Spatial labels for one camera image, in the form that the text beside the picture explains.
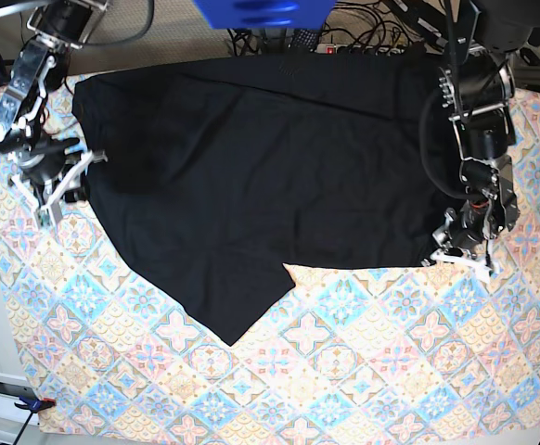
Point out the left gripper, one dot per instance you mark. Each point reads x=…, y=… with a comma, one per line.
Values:
x=462, y=229

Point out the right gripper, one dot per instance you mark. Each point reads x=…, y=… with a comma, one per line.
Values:
x=47, y=163

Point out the dark navy T-shirt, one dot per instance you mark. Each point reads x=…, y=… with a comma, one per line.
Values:
x=220, y=173

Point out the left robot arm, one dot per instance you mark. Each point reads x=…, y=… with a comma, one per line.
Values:
x=475, y=87

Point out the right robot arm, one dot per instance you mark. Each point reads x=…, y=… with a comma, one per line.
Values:
x=42, y=67

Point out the patterned colourful tablecloth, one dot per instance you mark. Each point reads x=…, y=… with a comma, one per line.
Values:
x=383, y=356

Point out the blue plastic box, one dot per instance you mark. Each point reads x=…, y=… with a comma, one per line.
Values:
x=257, y=14

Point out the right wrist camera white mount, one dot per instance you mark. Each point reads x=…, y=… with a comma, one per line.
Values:
x=45, y=202

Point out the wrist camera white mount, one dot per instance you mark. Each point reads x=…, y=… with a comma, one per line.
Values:
x=45, y=202
x=483, y=265

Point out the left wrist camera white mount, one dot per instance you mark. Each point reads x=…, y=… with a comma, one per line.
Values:
x=483, y=265

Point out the white power strip red switch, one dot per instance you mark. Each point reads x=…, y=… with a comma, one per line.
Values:
x=386, y=50

